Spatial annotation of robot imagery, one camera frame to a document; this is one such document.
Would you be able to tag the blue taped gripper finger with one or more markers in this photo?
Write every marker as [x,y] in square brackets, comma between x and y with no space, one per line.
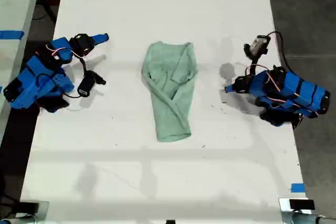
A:
[101,36]
[101,41]
[231,86]
[231,90]

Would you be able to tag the pale green t-shirt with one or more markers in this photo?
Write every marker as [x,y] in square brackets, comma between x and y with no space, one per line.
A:
[168,82]

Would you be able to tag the black arm base clamp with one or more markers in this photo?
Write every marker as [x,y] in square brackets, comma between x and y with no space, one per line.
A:
[298,120]

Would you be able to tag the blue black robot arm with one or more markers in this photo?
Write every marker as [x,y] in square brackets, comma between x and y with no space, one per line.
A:
[39,82]
[302,93]

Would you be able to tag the white side table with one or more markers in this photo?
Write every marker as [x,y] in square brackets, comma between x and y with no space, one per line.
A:
[13,24]

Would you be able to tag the long blue tape strip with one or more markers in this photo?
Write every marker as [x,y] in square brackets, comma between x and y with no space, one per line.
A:
[10,35]

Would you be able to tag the short blue tape strip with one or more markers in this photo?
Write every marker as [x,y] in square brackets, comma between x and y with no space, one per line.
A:
[298,187]

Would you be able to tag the small black box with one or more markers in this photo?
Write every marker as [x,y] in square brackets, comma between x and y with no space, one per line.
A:
[301,204]
[29,207]

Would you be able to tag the small black edge clip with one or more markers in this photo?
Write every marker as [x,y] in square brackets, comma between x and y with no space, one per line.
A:
[170,222]

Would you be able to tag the grey metal pipe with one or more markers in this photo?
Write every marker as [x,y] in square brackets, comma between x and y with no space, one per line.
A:
[315,219]

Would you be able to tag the thin black camera stalk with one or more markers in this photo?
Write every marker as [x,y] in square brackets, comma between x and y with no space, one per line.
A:
[84,65]

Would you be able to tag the grey and black camera box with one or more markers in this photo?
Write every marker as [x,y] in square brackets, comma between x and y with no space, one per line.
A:
[258,44]

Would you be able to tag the metal table clamp bracket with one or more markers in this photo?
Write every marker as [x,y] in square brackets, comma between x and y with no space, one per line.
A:
[284,209]
[42,211]

